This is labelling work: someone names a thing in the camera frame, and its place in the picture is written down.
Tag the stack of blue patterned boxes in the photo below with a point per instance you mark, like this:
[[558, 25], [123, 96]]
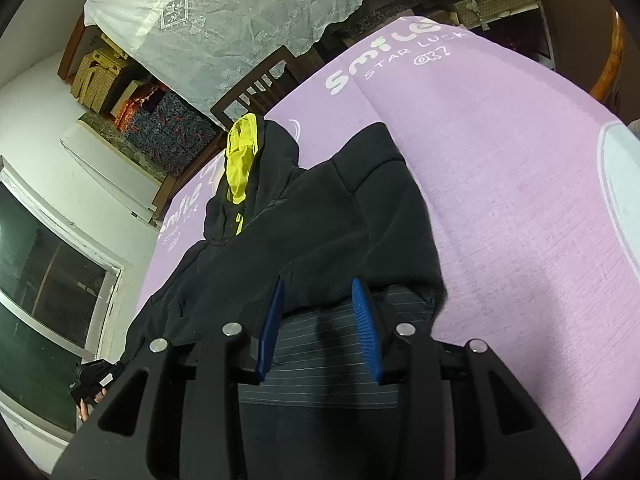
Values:
[[175, 125]]

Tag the curved wooden rail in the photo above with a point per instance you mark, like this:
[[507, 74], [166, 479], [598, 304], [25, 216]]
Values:
[[611, 60]]

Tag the woven wicker basket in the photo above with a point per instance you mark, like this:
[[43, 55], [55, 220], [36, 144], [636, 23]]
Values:
[[492, 5], [97, 77]]

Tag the black hoodie with yellow lining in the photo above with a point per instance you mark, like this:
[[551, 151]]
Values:
[[325, 220]]

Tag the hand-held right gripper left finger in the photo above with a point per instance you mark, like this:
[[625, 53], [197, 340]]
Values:
[[270, 332]]

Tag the white board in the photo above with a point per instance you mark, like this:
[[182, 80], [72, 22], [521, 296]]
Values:
[[107, 170]]

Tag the pink printed blanket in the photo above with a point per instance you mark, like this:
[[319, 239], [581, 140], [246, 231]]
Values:
[[500, 210]]

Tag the wooden chair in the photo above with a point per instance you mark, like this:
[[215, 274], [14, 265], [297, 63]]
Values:
[[250, 92]]

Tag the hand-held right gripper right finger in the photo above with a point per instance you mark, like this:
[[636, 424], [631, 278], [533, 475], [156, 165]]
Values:
[[366, 332]]

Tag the window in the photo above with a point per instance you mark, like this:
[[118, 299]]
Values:
[[40, 280]]

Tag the orange gift box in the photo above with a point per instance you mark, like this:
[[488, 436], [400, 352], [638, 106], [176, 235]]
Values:
[[131, 104]]

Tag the person's left hand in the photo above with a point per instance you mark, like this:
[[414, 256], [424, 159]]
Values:
[[86, 410]]

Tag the dark pinstriped cloth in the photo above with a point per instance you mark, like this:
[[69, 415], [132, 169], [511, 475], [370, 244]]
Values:
[[320, 360]]

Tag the white lace cloth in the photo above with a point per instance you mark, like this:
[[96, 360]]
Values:
[[240, 10]]

